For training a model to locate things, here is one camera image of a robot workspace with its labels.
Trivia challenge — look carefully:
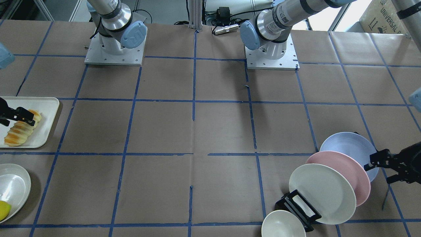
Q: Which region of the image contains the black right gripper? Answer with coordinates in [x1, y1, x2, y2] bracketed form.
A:
[0, 98, 36, 127]

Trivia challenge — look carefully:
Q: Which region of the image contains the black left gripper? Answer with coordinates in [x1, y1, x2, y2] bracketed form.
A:
[364, 142, 421, 184]

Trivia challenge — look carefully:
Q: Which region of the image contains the striped bread roll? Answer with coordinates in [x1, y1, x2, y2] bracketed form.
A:
[4, 110, 42, 146]

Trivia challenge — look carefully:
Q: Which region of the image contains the blue plate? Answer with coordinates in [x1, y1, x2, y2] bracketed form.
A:
[319, 132, 379, 182]

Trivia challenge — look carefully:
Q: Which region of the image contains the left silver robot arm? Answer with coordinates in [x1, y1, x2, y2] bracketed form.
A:
[240, 0, 420, 184]

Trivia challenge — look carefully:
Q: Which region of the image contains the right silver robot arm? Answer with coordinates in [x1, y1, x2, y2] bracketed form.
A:
[1, 0, 147, 126]

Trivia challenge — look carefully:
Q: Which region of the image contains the pink plate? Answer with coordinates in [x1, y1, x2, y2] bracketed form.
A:
[305, 150, 371, 207]

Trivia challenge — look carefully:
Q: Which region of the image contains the cream plate with lemon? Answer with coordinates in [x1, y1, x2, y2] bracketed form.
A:
[0, 164, 31, 223]

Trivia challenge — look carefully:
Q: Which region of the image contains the cream plate in rack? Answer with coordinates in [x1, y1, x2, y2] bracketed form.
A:
[288, 164, 357, 225]

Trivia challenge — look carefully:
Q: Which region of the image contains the white rectangular tray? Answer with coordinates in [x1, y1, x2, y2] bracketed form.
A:
[0, 96, 59, 149]

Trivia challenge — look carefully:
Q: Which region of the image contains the yellow lemon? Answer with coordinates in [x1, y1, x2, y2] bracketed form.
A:
[0, 200, 12, 222]

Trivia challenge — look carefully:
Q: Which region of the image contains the black dish rack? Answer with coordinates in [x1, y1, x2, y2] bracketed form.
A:
[275, 189, 322, 232]

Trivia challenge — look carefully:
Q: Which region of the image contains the cream bowl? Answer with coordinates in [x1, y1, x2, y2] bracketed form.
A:
[261, 210, 306, 237]

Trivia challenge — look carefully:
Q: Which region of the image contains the cardboard box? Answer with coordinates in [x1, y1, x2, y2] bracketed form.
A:
[359, 0, 411, 38]

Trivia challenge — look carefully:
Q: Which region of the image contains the silver cylinder on table edge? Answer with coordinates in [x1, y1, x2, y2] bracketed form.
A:
[212, 24, 239, 36]

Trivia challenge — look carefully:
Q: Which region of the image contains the black power adapter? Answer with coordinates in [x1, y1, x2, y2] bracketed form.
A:
[216, 7, 231, 21]

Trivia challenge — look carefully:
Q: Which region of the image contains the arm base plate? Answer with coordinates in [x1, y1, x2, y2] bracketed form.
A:
[84, 33, 146, 66]
[244, 35, 300, 70]

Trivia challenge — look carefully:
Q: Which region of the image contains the aluminium frame post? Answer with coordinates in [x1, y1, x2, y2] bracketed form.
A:
[187, 0, 204, 32]

